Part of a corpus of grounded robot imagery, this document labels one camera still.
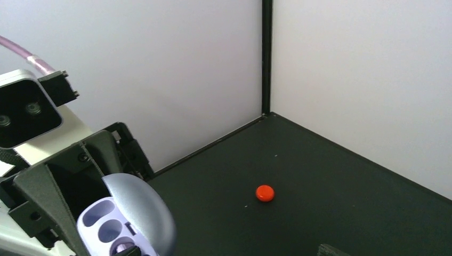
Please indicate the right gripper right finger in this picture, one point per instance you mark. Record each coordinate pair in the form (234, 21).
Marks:
(328, 250)

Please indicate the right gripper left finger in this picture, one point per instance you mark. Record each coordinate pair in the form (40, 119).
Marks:
(131, 251)

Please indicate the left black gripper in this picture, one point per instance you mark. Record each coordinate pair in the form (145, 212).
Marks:
(47, 198)

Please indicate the lavender earbud charging case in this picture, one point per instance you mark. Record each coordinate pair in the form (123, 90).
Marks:
(133, 212)

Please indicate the orange round case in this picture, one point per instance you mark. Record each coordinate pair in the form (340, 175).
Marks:
(264, 193)

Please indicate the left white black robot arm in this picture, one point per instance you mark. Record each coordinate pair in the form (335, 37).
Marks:
(72, 130)

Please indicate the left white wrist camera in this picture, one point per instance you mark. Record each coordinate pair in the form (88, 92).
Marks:
(29, 105)

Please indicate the black vertical frame post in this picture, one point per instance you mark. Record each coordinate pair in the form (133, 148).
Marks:
(267, 20)

